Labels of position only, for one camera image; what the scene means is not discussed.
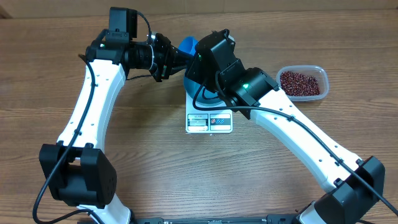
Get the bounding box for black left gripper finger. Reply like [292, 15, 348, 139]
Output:
[174, 51, 193, 62]
[174, 60, 190, 73]

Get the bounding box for blue plastic measuring scoop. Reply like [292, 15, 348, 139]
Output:
[178, 36, 198, 55]

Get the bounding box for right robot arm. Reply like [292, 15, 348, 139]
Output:
[180, 29, 385, 223]

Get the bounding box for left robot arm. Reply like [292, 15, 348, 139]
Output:
[39, 7, 191, 223]

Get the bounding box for blue metal bowl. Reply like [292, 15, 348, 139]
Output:
[183, 76, 228, 111]

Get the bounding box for white digital kitchen scale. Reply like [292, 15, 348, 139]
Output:
[185, 93, 233, 134]

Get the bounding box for red adzuki beans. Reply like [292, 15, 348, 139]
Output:
[280, 71, 320, 96]

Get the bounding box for clear plastic container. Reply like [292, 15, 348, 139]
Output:
[276, 65, 329, 102]

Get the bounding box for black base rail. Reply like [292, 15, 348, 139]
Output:
[77, 213, 312, 224]

